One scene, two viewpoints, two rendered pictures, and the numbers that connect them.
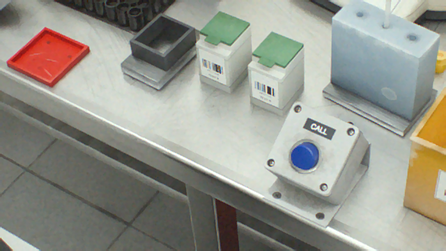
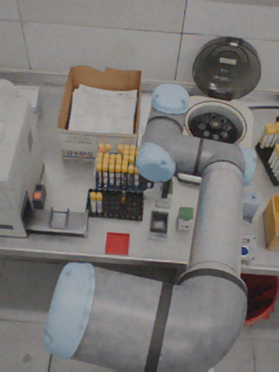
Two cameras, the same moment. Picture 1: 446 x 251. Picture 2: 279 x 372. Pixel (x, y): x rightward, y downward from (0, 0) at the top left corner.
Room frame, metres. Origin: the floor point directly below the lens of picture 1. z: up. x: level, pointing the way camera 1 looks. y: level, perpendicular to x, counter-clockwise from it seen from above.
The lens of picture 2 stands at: (0.29, 0.50, 2.03)
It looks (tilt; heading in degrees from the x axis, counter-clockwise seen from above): 56 degrees down; 321
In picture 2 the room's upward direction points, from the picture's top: 5 degrees clockwise
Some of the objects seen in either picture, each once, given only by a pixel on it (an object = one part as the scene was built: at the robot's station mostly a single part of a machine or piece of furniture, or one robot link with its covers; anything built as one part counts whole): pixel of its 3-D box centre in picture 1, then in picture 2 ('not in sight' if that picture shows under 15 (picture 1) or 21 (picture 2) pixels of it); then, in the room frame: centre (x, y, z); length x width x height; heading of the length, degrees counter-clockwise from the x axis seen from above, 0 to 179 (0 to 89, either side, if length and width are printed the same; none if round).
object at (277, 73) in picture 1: (277, 73); not in sight; (0.67, -0.06, 0.91); 0.05 x 0.04 x 0.07; 142
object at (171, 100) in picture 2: not in sight; (168, 113); (0.75, 0.07, 1.36); 0.09 x 0.08 x 0.11; 133
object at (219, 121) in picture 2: not in sight; (213, 129); (0.89, -0.27, 0.97); 0.15 x 0.15 x 0.07
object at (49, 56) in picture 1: (48, 56); (117, 243); (0.76, 0.19, 0.88); 0.07 x 0.07 x 0.01; 52
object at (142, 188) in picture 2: not in sight; (128, 172); (0.93, 0.04, 0.91); 0.20 x 0.10 x 0.07; 52
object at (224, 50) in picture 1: (224, 51); (184, 219); (0.71, -0.01, 0.91); 0.05 x 0.04 x 0.07; 142
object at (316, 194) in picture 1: (327, 141); (241, 241); (0.56, -0.10, 0.92); 0.13 x 0.07 x 0.08; 142
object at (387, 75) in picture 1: (382, 63); (238, 204); (0.65, -0.17, 0.92); 0.10 x 0.07 x 0.10; 47
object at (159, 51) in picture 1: (164, 46); (159, 223); (0.74, 0.05, 0.89); 0.09 x 0.05 x 0.04; 140
